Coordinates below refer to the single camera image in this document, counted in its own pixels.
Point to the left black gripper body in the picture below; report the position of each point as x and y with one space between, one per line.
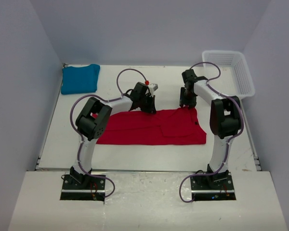
146 103

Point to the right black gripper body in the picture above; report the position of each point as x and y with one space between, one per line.
188 98

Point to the red t shirt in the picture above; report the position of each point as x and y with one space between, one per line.
165 127

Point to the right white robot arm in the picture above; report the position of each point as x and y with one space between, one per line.
226 122

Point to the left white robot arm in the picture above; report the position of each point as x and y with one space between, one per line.
94 117

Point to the white plastic basket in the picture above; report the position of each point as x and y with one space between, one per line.
235 78

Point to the folded blue t shirt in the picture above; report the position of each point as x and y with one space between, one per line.
78 80

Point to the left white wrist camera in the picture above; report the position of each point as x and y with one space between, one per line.
152 88

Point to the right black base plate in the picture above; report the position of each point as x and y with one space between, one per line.
218 187

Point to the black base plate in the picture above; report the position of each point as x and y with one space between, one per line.
218 187
92 189

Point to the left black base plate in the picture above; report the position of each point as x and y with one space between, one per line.
92 189

